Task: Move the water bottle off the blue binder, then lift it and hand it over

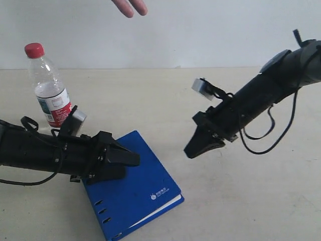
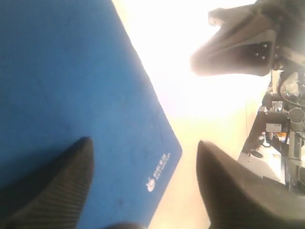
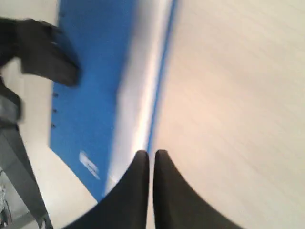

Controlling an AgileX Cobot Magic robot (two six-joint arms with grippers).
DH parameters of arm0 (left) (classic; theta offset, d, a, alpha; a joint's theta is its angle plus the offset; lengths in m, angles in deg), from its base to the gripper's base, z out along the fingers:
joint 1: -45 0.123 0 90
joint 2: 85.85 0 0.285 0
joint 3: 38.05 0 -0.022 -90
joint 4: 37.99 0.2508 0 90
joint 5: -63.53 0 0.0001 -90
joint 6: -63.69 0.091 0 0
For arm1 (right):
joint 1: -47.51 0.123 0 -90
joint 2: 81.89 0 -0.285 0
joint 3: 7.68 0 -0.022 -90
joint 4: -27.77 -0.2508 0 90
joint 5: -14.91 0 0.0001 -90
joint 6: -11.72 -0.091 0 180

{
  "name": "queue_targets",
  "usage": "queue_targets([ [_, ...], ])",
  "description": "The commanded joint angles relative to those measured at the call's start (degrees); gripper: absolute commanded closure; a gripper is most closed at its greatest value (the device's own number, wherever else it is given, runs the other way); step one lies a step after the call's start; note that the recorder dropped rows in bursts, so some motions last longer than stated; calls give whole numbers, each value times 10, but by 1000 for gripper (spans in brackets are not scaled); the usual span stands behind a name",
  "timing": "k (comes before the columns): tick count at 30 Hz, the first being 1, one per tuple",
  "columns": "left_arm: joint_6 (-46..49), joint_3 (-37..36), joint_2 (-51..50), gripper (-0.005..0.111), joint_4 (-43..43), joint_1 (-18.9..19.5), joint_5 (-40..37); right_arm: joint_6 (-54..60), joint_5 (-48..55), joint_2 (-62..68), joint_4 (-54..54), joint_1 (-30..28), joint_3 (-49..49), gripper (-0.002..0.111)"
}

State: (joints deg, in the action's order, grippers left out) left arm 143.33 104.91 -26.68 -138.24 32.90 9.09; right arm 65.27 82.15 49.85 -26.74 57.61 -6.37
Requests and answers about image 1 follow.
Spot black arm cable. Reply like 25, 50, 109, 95
204, 29, 321, 155
0, 115, 68, 186

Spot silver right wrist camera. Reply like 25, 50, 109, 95
192, 78, 215, 100

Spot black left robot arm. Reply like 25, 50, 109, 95
1, 120, 140, 186

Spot blue ring binder notebook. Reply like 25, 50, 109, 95
83, 130, 185, 240

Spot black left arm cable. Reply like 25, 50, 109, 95
0, 115, 68, 186

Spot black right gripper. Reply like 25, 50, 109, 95
184, 99, 238, 158

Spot clear plastic water bottle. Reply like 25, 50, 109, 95
24, 43, 72, 128

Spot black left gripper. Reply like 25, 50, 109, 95
69, 131, 140, 185

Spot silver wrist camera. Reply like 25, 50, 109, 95
61, 105, 87, 136
192, 78, 215, 100

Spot person's open bare hand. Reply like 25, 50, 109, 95
112, 0, 148, 18

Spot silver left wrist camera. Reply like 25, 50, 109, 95
61, 105, 87, 136

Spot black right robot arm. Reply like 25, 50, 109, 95
184, 39, 320, 159

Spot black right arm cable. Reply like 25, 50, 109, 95
204, 29, 321, 155

